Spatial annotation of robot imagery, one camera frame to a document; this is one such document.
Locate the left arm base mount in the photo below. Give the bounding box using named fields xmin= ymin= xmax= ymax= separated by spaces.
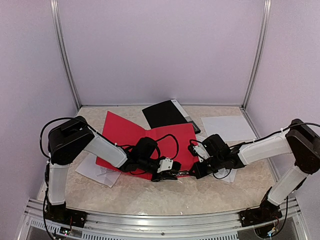
xmin=44 ymin=203 xmax=88 ymax=228

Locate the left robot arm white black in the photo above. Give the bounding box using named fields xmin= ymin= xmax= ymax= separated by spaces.
xmin=46 ymin=116 xmax=182 ymax=223

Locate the metal folder clip bottom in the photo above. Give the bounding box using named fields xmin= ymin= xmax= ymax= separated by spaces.
xmin=171 ymin=170 xmax=190 ymax=178

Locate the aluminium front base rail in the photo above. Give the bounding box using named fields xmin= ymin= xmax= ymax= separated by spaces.
xmin=14 ymin=198 xmax=310 ymax=240

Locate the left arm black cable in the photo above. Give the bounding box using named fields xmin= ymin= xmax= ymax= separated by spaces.
xmin=39 ymin=117 xmax=86 ymax=158

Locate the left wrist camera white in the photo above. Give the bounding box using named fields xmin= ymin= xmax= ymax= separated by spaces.
xmin=157 ymin=157 xmax=174 ymax=173

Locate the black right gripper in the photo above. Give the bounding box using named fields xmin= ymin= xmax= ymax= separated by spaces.
xmin=189 ymin=154 xmax=224 ymax=179

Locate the aluminium frame post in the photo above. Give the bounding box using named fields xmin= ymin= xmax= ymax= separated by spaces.
xmin=49 ymin=0 xmax=82 ymax=110
xmin=242 ymin=0 xmax=272 ymax=111

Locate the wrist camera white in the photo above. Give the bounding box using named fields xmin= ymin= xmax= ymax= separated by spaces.
xmin=188 ymin=139 xmax=210 ymax=162
xmin=157 ymin=157 xmax=174 ymax=173

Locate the aluminium frame rail back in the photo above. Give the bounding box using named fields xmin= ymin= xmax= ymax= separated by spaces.
xmin=79 ymin=103 xmax=245 ymax=109

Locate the red clip file folder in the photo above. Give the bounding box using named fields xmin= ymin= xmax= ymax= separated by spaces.
xmin=102 ymin=111 xmax=199 ymax=171

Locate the aluminium frame post right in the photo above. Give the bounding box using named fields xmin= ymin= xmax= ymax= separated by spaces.
xmin=242 ymin=0 xmax=272 ymax=111

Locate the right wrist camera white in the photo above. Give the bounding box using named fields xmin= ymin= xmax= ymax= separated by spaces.
xmin=188 ymin=139 xmax=210 ymax=162

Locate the printed paper sheet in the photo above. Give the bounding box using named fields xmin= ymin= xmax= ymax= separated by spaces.
xmin=95 ymin=166 xmax=121 ymax=178
xmin=213 ymin=168 xmax=237 ymax=183

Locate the black clip file folder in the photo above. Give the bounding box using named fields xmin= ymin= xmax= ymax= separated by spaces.
xmin=142 ymin=99 xmax=201 ymax=134

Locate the blank white paper sheet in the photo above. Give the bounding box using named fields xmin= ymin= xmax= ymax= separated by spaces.
xmin=201 ymin=115 xmax=256 ymax=142

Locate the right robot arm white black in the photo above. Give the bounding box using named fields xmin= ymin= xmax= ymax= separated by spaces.
xmin=188 ymin=118 xmax=320 ymax=222

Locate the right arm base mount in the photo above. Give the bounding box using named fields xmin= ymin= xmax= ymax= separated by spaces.
xmin=239 ymin=206 xmax=283 ymax=227

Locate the blank paper sheet left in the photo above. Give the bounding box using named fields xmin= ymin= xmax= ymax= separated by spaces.
xmin=75 ymin=153 xmax=121 ymax=188

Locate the aluminium frame post left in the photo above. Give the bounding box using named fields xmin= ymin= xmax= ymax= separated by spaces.
xmin=49 ymin=0 xmax=82 ymax=110

